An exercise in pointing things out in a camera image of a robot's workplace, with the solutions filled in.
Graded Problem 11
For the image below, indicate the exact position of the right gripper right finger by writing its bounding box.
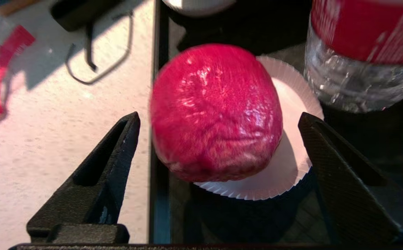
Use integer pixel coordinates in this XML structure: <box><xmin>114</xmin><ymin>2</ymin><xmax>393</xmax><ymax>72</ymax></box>
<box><xmin>298</xmin><ymin>112</ymin><xmax>400</xmax><ymax>245</ymax></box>

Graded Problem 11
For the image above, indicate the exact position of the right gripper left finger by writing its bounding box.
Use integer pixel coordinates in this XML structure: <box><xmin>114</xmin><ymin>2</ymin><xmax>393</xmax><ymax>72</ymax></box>
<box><xmin>27</xmin><ymin>111</ymin><xmax>141</xmax><ymax>244</ymax></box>

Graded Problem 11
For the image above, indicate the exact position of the white paper cupcake liner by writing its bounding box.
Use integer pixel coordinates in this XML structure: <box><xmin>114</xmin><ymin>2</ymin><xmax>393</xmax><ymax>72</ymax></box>
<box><xmin>194</xmin><ymin>56</ymin><xmax>325</xmax><ymax>201</ymax></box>

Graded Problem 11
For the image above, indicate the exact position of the red round bun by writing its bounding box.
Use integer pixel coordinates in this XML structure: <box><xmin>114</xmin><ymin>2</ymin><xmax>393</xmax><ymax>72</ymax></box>
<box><xmin>149</xmin><ymin>43</ymin><xmax>284</xmax><ymax>183</ymax></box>

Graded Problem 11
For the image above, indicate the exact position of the clear bottle with red label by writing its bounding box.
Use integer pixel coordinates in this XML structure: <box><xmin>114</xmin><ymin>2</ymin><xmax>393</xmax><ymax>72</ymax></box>
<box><xmin>304</xmin><ymin>0</ymin><xmax>403</xmax><ymax>113</ymax></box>

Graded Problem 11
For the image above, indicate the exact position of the red and white object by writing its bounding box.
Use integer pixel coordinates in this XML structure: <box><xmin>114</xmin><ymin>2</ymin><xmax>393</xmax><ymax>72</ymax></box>
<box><xmin>0</xmin><ymin>12</ymin><xmax>36</xmax><ymax>120</ymax></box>

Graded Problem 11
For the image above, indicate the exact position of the white round object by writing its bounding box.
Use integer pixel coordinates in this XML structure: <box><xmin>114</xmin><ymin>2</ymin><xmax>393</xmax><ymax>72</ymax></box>
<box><xmin>161</xmin><ymin>0</ymin><xmax>237</xmax><ymax>17</ymax></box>

